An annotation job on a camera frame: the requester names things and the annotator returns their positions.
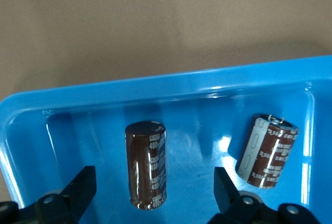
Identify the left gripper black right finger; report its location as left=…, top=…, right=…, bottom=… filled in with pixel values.
left=209, top=166, right=319, bottom=224

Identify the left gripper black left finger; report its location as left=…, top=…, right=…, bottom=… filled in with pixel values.
left=0, top=165, right=97, bottom=224

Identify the black terminal block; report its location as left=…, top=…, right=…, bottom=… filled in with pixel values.
left=124, top=120, right=167, bottom=211

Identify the blue plastic tray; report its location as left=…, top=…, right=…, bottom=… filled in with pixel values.
left=0, top=55, right=332, bottom=224

